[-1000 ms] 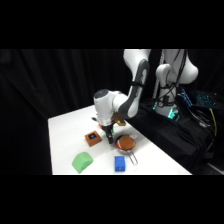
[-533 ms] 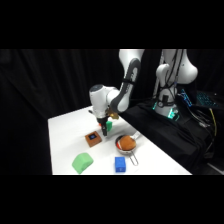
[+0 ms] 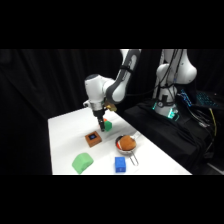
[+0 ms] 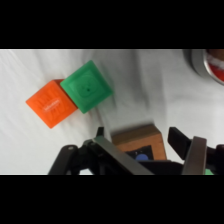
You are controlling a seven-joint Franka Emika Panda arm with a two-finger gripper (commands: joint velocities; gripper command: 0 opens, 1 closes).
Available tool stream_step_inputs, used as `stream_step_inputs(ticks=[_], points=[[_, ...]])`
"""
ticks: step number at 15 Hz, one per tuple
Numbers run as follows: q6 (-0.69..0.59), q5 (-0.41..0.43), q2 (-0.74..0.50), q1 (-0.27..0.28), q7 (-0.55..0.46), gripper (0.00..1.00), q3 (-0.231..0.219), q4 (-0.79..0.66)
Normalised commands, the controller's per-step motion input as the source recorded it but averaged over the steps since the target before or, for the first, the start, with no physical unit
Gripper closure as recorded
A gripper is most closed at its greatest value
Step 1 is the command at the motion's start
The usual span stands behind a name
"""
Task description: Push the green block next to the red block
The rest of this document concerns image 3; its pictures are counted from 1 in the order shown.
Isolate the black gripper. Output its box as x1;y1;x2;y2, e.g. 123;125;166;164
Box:
92;108;106;132

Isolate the small green block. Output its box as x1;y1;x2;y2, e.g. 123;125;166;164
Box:
104;120;114;132

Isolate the brown block with blue top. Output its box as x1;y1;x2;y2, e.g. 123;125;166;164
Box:
84;131;103;148

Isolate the large light green block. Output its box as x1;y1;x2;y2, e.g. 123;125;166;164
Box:
71;152;94;175

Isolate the orange-brown bread in strainer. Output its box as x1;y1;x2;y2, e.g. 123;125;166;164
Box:
119;135;137;151

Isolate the black robot stand with cloth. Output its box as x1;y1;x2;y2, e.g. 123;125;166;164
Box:
120;100;209;175

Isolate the black curtain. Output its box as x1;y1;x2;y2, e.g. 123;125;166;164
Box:
0;49;224;176

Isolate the keyboard with blue backlight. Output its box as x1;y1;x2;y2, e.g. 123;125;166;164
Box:
195;91;222;108

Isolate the brass cable connector on wrist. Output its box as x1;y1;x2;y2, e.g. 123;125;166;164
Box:
105;103;118;113

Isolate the metal strainer with handle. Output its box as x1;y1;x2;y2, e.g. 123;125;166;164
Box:
114;134;141;167

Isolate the yellow cable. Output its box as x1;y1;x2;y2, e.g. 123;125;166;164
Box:
209;107;218;138

